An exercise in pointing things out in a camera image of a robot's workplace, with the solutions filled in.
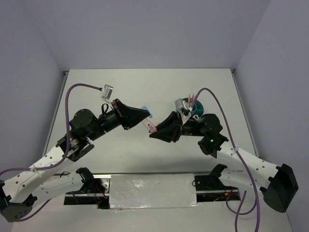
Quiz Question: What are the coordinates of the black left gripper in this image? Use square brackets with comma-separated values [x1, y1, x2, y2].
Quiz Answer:
[88, 98, 149, 141]

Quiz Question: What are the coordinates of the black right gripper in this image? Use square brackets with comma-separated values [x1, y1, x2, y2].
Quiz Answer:
[149, 110, 207, 142]

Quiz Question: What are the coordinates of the pink translucent case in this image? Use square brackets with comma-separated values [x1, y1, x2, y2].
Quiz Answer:
[142, 120, 157, 133]

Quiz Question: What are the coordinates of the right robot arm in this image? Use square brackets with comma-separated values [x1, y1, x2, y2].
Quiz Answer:
[149, 112, 299, 213]

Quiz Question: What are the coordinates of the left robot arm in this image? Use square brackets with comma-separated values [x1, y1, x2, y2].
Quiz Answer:
[0, 99, 150, 222]

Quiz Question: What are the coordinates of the blue translucent case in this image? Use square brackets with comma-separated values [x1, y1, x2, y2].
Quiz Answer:
[141, 105, 154, 118]

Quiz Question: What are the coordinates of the teal round desk organizer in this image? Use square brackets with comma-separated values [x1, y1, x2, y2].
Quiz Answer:
[182, 98, 204, 117]

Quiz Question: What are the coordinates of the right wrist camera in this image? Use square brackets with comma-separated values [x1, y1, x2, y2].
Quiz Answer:
[175, 99, 192, 125]

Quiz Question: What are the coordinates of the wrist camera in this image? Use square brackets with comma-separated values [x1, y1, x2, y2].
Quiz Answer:
[100, 85, 114, 101]
[175, 99, 192, 125]

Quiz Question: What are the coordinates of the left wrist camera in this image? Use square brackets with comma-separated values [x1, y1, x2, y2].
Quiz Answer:
[100, 85, 114, 101]

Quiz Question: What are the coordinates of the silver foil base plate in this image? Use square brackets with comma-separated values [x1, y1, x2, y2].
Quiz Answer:
[109, 174, 198, 209]

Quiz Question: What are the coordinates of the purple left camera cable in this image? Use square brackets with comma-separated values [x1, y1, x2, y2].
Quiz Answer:
[0, 83, 102, 222]

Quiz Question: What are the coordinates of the black mounting rail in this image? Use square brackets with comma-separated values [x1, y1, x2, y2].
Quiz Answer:
[64, 173, 240, 210]

